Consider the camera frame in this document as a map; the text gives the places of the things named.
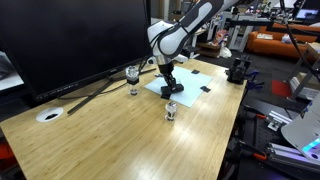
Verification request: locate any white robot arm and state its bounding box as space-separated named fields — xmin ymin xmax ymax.
xmin=147 ymin=0 xmax=240 ymax=94

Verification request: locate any black tape piece right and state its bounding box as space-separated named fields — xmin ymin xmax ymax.
xmin=161 ymin=94 xmax=171 ymax=100

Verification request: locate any black felt whiteboard eraser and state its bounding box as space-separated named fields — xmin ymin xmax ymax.
xmin=161 ymin=84 xmax=184 ymax=94

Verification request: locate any white whiteboard sheet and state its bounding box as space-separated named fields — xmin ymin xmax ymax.
xmin=143 ymin=65 xmax=214 ymax=109

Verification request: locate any black clamp camera mount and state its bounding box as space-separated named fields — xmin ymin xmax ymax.
xmin=225 ymin=55 xmax=251 ymax=85

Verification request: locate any black tape piece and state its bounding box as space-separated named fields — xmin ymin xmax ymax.
xmin=161 ymin=94 xmax=171 ymax=100
xmin=200 ymin=86 xmax=211 ymax=93
xmin=191 ymin=69 xmax=200 ymax=74

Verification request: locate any black tape piece left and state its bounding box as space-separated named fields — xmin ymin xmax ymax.
xmin=191 ymin=69 xmax=200 ymax=74

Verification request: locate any black monitor cable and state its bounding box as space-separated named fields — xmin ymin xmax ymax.
xmin=56 ymin=76 xmax=129 ymax=100

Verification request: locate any clear glass with black band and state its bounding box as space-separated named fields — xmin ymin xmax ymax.
xmin=126 ymin=66 xmax=139 ymax=95

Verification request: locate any white desk grommet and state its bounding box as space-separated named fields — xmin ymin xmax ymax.
xmin=36 ymin=107 xmax=64 ymax=122

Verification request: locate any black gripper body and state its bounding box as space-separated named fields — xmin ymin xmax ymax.
xmin=159 ymin=62 xmax=177 ymax=87

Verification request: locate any orange sofa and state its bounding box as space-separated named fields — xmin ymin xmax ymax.
xmin=246 ymin=23 xmax=320 ymax=61

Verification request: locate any black computer monitor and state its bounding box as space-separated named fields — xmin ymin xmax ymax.
xmin=0 ymin=0 xmax=150 ymax=101

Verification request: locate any black tape piece top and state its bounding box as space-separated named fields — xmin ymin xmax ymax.
xmin=200 ymin=86 xmax=211 ymax=93

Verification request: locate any small clear glass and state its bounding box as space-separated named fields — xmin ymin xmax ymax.
xmin=165 ymin=101 xmax=177 ymax=121

